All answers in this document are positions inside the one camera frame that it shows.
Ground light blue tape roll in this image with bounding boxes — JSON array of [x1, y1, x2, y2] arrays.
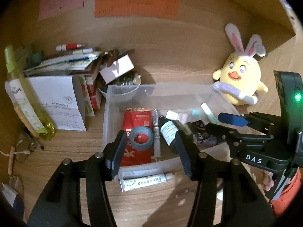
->
[[129, 126, 154, 151]]

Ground red sleeve forearm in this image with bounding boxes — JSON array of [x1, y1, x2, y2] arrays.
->
[[271, 170, 301, 217]]

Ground person's right hand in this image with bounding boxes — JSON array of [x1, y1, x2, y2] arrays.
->
[[261, 171, 275, 191]]

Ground black cosmetic tube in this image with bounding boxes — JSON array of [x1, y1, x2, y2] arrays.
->
[[189, 120, 217, 148]]

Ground light blue tube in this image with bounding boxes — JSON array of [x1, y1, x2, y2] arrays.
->
[[191, 109, 201, 117]]

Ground yellow chick plush toy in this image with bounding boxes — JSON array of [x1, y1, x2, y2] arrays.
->
[[213, 23, 268, 106]]

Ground dark dropper bottle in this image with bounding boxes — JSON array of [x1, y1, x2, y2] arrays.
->
[[158, 115, 181, 154]]

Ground white ointment tube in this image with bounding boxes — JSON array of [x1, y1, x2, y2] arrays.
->
[[120, 173, 173, 193]]

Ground clear plastic storage bin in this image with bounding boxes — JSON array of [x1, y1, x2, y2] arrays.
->
[[101, 82, 238, 180]]

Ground red envelope packet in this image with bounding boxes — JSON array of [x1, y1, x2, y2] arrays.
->
[[121, 108, 154, 166]]

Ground yellow green spray bottle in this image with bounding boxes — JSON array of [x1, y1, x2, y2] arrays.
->
[[4, 45, 56, 140]]

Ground white bowl of trinkets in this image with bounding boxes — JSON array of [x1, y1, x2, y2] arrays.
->
[[98, 72, 142, 101]]

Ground white folded paper box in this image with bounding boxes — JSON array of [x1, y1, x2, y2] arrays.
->
[[4, 75, 87, 132]]

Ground small white cardboard box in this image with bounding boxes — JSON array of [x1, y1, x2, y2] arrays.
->
[[99, 55, 135, 84]]

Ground stack of books and papers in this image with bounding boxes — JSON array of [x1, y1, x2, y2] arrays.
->
[[24, 49, 103, 116]]

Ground red white glue pen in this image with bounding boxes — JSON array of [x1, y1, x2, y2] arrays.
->
[[56, 44, 84, 52]]

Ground orange sticky note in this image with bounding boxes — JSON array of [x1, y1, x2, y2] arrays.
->
[[94, 0, 180, 20]]

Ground pink sticky note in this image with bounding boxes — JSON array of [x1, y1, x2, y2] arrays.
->
[[38, 0, 84, 21]]

